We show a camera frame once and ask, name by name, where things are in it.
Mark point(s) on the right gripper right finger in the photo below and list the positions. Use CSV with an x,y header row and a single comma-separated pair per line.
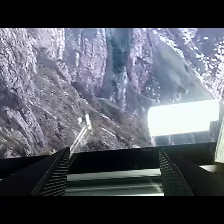
x,y
180,181

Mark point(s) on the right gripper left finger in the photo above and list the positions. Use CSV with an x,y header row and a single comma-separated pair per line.
x,y
46,180

